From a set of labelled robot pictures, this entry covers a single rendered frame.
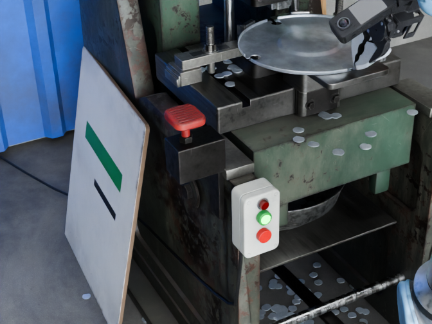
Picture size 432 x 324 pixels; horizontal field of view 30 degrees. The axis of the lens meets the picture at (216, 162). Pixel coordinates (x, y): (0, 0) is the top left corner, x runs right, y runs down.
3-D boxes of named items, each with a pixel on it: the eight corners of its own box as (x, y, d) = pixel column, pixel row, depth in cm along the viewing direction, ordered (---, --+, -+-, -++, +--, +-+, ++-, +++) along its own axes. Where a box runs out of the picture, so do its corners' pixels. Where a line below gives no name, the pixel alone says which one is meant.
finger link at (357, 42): (375, 62, 154) (393, 27, 146) (351, 69, 151) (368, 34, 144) (367, 50, 155) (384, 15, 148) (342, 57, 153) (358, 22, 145)
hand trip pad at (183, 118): (209, 154, 145) (208, 117, 141) (179, 162, 143) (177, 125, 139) (192, 137, 151) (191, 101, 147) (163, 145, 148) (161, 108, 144)
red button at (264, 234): (272, 240, 149) (272, 228, 148) (258, 245, 148) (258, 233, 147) (269, 237, 150) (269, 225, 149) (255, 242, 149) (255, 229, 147)
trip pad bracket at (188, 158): (228, 220, 156) (226, 132, 145) (182, 236, 152) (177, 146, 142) (213, 205, 160) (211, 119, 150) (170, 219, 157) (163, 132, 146)
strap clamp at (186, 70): (249, 69, 170) (249, 24, 165) (177, 87, 164) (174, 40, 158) (235, 59, 175) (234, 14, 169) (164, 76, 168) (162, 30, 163)
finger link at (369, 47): (385, 74, 152) (403, 39, 145) (360, 81, 150) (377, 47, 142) (376, 62, 154) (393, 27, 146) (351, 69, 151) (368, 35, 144)
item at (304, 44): (413, 54, 157) (413, 50, 156) (287, 89, 146) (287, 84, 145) (327, 8, 179) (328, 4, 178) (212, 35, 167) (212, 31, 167)
